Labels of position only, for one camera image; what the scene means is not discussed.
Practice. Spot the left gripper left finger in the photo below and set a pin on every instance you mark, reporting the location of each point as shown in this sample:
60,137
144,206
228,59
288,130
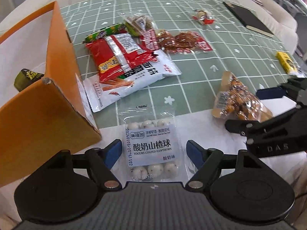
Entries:
68,185

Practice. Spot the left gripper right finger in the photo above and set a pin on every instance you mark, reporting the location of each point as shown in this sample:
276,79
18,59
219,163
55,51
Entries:
240,187

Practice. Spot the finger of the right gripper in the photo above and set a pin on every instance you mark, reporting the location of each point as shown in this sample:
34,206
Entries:
288,128
294,89

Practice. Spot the peanut snack bag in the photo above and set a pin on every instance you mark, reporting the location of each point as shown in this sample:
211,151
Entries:
235,101

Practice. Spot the yogurt hawthorn balls packet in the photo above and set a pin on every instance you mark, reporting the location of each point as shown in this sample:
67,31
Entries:
151,144

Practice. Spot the clear red candy packet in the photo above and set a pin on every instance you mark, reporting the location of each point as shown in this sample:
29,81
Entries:
203,17

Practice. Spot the red braised meat packet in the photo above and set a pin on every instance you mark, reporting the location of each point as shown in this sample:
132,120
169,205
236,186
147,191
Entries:
184,42

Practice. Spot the dark black snack packet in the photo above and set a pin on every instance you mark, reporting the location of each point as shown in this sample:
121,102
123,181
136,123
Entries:
26,78

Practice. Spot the white spicy strips bag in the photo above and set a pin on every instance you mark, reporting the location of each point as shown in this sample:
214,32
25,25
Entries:
101,95

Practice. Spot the red foil snack bag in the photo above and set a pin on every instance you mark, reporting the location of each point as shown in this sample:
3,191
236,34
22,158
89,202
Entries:
115,55

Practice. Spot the clear nut mix packet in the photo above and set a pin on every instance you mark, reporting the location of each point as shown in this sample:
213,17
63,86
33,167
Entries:
137,23

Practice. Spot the green sausage stick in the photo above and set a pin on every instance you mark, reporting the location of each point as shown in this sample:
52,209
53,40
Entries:
111,30

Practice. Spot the small yellow box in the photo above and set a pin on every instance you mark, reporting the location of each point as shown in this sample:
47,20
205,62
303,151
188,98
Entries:
287,64

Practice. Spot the black notebook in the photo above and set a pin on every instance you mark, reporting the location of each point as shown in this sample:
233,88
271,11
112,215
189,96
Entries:
248,19

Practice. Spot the orange cardboard box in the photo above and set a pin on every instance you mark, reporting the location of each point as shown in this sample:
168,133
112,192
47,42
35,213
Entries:
51,114

